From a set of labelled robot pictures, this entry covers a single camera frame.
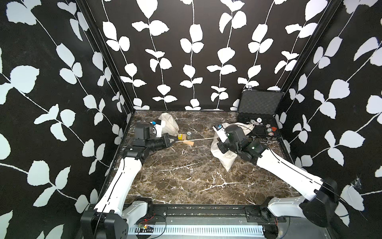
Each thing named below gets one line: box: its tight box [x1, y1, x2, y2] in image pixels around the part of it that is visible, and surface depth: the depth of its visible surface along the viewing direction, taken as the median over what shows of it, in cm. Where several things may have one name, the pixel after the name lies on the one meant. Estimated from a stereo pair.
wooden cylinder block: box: [183, 141, 195, 147], surface depth 103 cm
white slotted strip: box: [127, 225, 265, 236], surface depth 71 cm
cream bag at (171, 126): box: [158, 112, 180, 137], surface depth 105 cm
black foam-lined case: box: [237, 88, 285, 139], surface depth 113 cm
